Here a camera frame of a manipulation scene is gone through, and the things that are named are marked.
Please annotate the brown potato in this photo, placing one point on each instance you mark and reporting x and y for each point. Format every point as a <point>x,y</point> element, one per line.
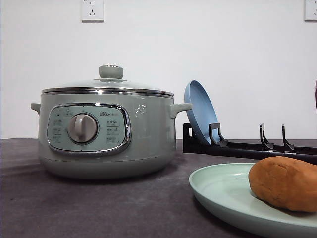
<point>285,182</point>

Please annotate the dark reddish object at edge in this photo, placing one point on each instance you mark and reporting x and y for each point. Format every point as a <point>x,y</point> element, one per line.
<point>316,95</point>

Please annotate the blue plate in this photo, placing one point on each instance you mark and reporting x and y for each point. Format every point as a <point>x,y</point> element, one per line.
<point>202,113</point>

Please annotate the black dish rack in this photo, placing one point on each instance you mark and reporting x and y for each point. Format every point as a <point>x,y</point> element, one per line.
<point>218,145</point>

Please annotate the white wall socket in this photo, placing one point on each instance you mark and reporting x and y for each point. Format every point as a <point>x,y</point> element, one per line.
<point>93,11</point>
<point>310,11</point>

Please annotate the green electric steamer pot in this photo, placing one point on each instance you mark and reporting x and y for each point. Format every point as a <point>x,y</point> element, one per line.
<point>107,133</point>

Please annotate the glass pot lid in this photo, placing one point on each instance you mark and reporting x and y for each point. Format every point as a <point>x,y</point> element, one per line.
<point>111,83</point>

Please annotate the green plate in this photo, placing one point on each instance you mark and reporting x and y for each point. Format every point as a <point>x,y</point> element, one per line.
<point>223,190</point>

